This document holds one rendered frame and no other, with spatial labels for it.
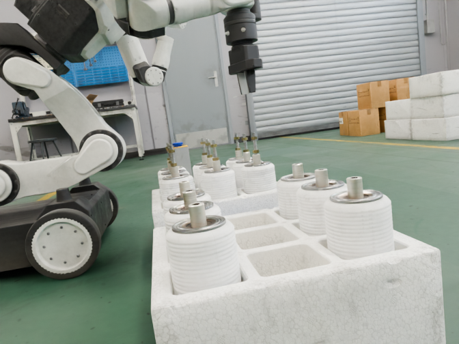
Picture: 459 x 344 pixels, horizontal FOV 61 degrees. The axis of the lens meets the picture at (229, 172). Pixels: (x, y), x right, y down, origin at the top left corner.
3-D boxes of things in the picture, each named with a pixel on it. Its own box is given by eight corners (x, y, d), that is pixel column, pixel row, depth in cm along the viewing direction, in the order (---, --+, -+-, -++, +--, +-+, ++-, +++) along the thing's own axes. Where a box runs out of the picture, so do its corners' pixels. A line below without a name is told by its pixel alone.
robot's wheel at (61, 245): (31, 287, 109) (17, 218, 106) (37, 280, 114) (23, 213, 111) (104, 272, 112) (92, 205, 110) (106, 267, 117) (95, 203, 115)
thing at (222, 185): (248, 228, 113) (240, 167, 110) (228, 239, 105) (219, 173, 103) (223, 226, 119) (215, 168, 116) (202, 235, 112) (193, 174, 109)
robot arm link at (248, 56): (272, 66, 105) (267, 20, 104) (243, 67, 100) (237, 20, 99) (246, 74, 116) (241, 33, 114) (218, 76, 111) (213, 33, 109)
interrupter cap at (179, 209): (170, 218, 61) (169, 214, 61) (168, 209, 68) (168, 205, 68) (217, 210, 62) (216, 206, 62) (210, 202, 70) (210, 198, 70)
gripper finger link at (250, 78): (246, 93, 107) (244, 70, 106) (255, 92, 109) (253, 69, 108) (250, 92, 106) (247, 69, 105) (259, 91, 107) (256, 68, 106)
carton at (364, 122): (380, 133, 451) (378, 107, 447) (361, 136, 447) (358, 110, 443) (367, 133, 480) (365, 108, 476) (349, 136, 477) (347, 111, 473)
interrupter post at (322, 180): (319, 190, 68) (317, 171, 67) (313, 188, 70) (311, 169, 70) (332, 187, 68) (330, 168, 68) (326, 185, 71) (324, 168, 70)
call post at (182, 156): (181, 230, 147) (169, 149, 143) (179, 225, 154) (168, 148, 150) (199, 226, 149) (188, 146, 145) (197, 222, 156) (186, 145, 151)
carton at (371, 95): (390, 106, 450) (388, 79, 446) (371, 108, 445) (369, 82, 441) (376, 107, 479) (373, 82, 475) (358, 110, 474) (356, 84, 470)
